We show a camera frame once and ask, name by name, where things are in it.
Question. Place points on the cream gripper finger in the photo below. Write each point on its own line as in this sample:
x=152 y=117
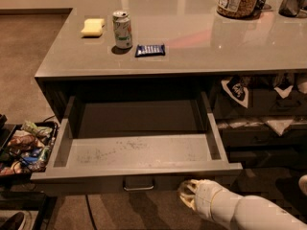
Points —
x=189 y=186
x=188 y=200

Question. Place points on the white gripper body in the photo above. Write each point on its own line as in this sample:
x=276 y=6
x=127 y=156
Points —
x=207 y=197

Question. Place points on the grey top drawer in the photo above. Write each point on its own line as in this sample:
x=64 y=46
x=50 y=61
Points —
x=135 y=146

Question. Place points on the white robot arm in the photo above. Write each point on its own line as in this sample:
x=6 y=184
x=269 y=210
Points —
x=254 y=212

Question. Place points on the white cloth in drawer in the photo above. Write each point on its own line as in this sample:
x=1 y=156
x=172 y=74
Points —
x=279 y=124

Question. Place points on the black white pennant flag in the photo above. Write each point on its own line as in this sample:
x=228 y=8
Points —
x=236 y=90

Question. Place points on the blue snack bar wrapper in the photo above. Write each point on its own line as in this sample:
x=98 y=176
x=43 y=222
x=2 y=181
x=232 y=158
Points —
x=150 y=50

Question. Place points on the black tray of snacks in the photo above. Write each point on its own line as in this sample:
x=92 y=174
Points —
x=26 y=148

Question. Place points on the dark shoe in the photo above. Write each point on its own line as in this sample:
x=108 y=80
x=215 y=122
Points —
x=16 y=222

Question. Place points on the green white soda can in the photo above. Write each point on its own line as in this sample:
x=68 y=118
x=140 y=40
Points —
x=122 y=29

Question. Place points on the yellow sponge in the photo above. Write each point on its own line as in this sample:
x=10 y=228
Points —
x=93 y=27

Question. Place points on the large jar of nuts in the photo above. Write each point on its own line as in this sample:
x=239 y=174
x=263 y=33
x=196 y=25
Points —
x=236 y=8

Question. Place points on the dark glass pitcher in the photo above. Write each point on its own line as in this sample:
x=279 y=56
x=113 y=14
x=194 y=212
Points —
x=292 y=8

